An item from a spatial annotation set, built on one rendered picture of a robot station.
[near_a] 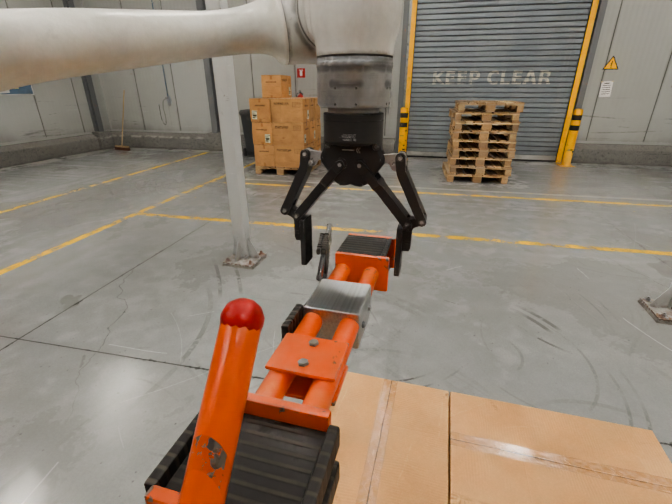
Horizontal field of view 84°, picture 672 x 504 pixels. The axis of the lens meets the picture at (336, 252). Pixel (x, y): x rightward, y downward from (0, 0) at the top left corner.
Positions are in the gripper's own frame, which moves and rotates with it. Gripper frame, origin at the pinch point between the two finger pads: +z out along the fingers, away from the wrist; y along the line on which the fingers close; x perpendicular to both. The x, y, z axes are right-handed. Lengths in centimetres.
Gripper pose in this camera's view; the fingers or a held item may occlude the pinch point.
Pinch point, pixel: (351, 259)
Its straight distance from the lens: 54.3
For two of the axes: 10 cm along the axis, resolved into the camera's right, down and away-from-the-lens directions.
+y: 9.6, 1.1, -2.4
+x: 2.6, -3.9, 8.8
